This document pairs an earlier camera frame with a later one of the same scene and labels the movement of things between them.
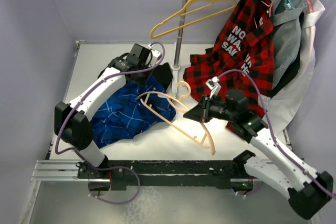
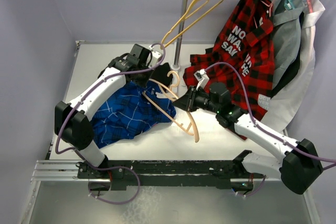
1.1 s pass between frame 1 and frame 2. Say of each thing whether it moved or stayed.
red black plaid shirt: stayed
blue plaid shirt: stayed
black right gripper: moved
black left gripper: stayed
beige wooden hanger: moved
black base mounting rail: stayed
